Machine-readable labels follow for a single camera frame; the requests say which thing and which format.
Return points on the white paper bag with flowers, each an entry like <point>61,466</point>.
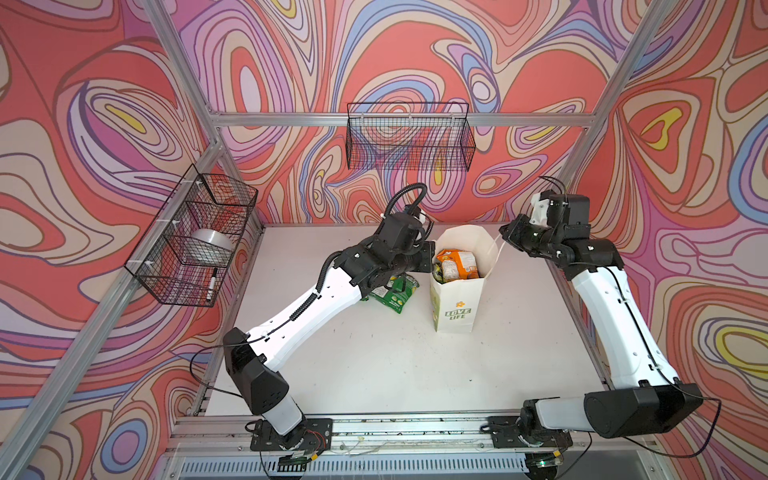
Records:
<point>455,305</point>

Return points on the silver tape roll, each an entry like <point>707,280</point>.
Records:
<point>214,238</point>

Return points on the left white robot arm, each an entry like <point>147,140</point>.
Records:
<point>253,359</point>

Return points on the orange snack bag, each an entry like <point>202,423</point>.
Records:
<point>452,265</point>

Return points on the black wire basket left wall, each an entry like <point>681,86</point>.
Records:
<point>175,268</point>

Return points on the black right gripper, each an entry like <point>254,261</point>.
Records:
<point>512,236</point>

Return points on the green Fox's candy bag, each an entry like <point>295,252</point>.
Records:
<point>396,293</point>

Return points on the black wire basket wall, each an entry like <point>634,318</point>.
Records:
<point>175,268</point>
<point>409,136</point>

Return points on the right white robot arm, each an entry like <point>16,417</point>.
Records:
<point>646,395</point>

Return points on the black wire basket back wall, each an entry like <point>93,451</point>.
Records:
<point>409,136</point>

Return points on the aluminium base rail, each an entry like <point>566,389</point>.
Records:
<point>453,445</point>

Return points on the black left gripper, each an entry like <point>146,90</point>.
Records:
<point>428,253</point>

